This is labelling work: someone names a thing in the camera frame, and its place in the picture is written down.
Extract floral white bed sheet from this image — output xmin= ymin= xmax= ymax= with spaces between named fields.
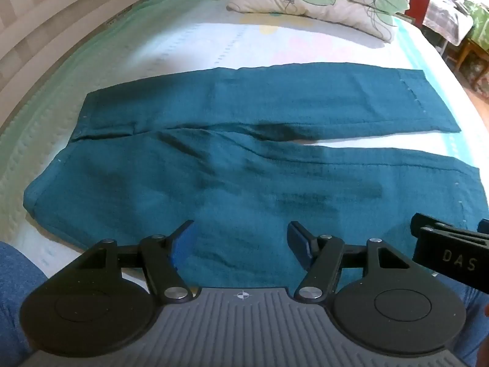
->
xmin=0 ymin=0 xmax=489 ymax=314

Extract green patterned cloth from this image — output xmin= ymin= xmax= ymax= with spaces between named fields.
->
xmin=463 ymin=0 xmax=489 ymax=51

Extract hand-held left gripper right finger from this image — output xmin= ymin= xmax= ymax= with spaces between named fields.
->
xmin=286 ymin=221 xmax=412 ymax=303

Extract person's left jeans leg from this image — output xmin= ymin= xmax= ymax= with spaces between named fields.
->
xmin=0 ymin=241 xmax=59 ymax=367

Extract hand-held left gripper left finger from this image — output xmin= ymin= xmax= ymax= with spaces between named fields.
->
xmin=73 ymin=220 xmax=195 ymax=303

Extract wooden stool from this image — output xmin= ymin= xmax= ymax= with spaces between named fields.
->
xmin=454 ymin=38 xmax=489 ymax=89

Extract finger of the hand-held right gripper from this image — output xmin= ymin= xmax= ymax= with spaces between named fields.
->
xmin=410 ymin=213 xmax=489 ymax=242

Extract grey checkered cloth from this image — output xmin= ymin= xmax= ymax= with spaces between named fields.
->
xmin=397 ymin=0 xmax=475 ymax=48

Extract teal pants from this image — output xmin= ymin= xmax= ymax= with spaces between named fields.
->
xmin=23 ymin=61 xmax=489 ymax=289

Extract white slatted headboard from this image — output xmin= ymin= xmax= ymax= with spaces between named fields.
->
xmin=0 ymin=0 xmax=216 ymax=132

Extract person's jeans leg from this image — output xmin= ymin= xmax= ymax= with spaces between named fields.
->
xmin=432 ymin=273 xmax=489 ymax=367
xmin=0 ymin=241 xmax=59 ymax=367

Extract person's right jeans leg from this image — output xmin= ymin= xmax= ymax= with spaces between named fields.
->
xmin=432 ymin=273 xmax=489 ymax=367

